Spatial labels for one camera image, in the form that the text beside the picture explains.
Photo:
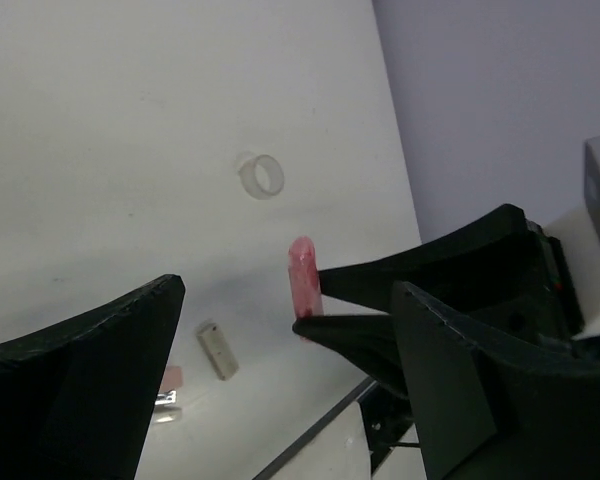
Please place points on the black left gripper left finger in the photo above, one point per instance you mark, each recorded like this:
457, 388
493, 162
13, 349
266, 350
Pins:
76, 398

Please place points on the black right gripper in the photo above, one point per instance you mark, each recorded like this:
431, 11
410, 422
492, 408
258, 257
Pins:
501, 269

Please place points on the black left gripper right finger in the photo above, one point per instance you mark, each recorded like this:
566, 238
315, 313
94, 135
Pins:
488, 405

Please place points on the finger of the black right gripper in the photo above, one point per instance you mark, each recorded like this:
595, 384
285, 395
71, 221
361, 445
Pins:
367, 341

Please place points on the pink mini stapler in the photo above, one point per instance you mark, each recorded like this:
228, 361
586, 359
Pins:
165, 406

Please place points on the grey white eraser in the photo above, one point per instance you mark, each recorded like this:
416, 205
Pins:
217, 350

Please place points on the clear tape roll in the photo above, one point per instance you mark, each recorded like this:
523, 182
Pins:
261, 175

